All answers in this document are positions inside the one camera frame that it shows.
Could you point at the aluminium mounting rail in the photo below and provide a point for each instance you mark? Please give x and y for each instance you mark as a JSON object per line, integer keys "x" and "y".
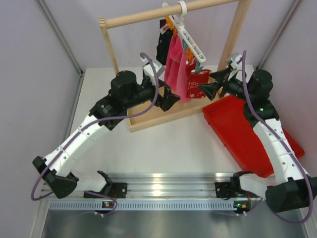
{"x": 164, "y": 186}

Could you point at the black christmas sock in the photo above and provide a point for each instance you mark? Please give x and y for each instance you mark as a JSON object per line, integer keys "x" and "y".
{"x": 163, "y": 42}

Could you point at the orange clothes peg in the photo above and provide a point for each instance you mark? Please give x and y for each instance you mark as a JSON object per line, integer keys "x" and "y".
{"x": 190, "y": 56}
{"x": 169, "y": 23}
{"x": 175, "y": 32}

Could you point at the red plastic tray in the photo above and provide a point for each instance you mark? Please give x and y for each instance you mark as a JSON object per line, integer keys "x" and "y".
{"x": 226, "y": 118}

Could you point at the teal end clothes peg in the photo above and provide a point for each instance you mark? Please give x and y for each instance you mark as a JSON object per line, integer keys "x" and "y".
{"x": 198, "y": 68}

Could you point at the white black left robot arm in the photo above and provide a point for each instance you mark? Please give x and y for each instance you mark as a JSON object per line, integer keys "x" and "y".
{"x": 125, "y": 93}

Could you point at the white clip hanger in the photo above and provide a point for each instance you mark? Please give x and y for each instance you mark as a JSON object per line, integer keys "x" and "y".
{"x": 178, "y": 21}

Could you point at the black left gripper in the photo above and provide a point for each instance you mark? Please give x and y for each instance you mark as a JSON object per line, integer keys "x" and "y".
{"x": 165, "y": 102}

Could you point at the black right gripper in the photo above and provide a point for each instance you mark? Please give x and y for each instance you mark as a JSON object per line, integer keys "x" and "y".
{"x": 211, "y": 89}

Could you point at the wooden clothes rack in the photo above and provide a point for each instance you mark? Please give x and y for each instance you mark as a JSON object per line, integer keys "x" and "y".
{"x": 180, "y": 110}

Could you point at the perforated cable duct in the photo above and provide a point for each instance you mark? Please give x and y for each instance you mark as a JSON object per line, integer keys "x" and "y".
{"x": 150, "y": 205}

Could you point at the teal middle clothes peg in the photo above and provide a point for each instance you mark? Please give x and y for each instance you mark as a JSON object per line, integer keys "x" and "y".
{"x": 185, "y": 46}

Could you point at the pink towel sock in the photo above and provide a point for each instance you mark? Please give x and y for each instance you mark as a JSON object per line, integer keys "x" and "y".
{"x": 175, "y": 69}

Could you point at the red patterned sock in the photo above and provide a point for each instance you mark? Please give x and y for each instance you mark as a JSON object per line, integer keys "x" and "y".
{"x": 193, "y": 81}
{"x": 190, "y": 68}

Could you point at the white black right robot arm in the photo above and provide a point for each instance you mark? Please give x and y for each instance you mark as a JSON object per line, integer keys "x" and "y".
{"x": 293, "y": 188}

